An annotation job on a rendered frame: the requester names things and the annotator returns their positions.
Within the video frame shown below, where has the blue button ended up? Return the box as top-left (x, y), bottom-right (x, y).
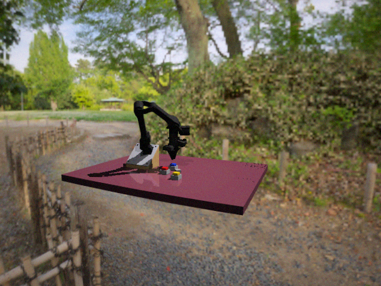
top-left (168, 163), bottom-right (178, 170)

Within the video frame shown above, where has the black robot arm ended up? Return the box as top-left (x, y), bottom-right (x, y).
top-left (133, 101), bottom-right (190, 154)

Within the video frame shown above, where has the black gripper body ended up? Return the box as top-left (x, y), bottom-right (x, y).
top-left (163, 136), bottom-right (179, 151)

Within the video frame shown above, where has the yellow button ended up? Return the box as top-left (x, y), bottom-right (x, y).
top-left (170, 172), bottom-right (182, 181)

